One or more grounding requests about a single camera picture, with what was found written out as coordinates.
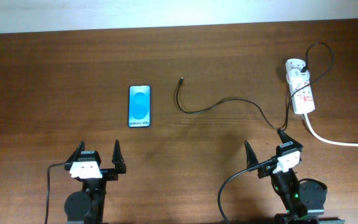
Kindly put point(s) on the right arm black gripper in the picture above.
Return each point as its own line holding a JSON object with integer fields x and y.
{"x": 252, "y": 160}

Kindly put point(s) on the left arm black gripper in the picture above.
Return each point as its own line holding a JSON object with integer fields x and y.
{"x": 119, "y": 163}

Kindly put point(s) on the blue Galaxy smartphone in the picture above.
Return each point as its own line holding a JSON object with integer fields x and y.
{"x": 139, "y": 106}

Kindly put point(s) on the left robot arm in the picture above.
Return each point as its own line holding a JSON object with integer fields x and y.
{"x": 87, "y": 205}

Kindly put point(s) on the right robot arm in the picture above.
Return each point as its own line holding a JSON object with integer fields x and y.
{"x": 303, "y": 198}

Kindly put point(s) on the white power strip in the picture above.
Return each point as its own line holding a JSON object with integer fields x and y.
{"x": 301, "y": 94}

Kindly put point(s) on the left arm white wrist camera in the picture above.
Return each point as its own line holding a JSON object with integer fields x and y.
{"x": 85, "y": 170}

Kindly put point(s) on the arm white wrist camera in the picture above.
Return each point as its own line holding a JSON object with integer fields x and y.
{"x": 85, "y": 170}
{"x": 286, "y": 162}

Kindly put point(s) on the right arm white wrist camera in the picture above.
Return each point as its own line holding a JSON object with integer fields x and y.
{"x": 286, "y": 162}

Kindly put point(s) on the white USB wall charger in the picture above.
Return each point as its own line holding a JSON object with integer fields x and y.
{"x": 295, "y": 76}

